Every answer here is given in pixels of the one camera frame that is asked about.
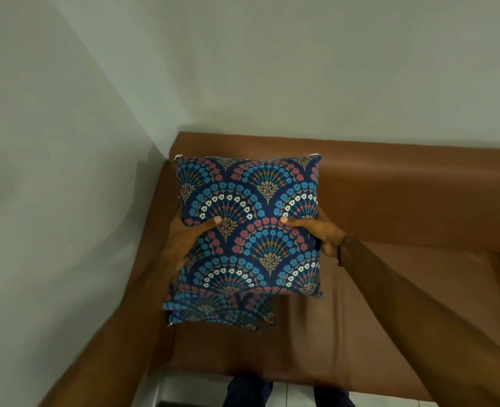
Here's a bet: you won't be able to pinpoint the person's left forearm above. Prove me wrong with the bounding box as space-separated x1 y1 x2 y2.
38 246 185 407

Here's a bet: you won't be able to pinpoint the person's right hand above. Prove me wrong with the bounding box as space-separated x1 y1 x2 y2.
280 207 349 257

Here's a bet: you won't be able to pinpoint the blue floral patterned cushion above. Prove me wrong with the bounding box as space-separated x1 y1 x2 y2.
163 273 277 333
174 153 323 299

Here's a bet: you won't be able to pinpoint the person's right forearm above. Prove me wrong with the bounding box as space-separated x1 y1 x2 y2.
337 235 500 407

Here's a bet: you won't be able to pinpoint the brown leather sofa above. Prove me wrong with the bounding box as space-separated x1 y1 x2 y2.
125 131 500 403

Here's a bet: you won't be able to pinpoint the person's dark trouser legs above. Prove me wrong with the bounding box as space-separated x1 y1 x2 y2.
222 374 356 407

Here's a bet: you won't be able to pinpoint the person's left hand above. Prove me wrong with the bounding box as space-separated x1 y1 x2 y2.
165 209 223 272

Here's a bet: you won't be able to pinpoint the dark beaded bracelet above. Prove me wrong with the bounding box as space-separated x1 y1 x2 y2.
336 235 355 267

